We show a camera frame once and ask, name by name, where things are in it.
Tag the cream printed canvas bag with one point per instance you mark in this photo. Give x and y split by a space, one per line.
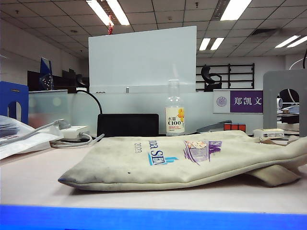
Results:
144 167

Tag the white red-printed plastic bag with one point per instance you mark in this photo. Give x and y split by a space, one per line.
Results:
28 143

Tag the clear C100 drink bottle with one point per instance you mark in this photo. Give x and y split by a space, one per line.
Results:
175 122

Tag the frosted glass desk partition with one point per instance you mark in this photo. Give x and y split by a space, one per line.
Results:
134 103

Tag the black rectangular box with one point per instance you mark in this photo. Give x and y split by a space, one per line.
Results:
127 125

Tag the white board panel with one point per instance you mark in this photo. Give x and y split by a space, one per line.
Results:
144 60

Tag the grey stapler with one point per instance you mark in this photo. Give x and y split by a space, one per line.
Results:
211 128

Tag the black office chair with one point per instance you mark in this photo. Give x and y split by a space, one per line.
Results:
211 83

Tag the white power strip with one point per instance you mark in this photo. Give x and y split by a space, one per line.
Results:
74 131

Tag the Rubik's cube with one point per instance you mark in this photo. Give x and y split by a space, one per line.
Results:
233 127

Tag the ceiling light panel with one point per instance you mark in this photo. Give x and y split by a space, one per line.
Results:
211 43
290 41
233 9
115 12

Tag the purple white name plate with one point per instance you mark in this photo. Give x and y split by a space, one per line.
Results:
247 101

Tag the red hanging ornament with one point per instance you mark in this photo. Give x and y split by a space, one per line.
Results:
110 28

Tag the blue glass trophy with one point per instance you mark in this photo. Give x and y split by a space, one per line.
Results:
45 72

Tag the small white box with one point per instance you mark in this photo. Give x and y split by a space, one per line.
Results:
268 133

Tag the dark desk partition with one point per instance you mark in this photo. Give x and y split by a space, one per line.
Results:
33 81

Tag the blue metal bookend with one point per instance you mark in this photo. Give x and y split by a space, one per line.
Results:
14 93

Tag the stapled paper stack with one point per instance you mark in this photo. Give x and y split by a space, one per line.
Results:
9 127

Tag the black wall shelf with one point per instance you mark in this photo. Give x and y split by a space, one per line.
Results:
229 76

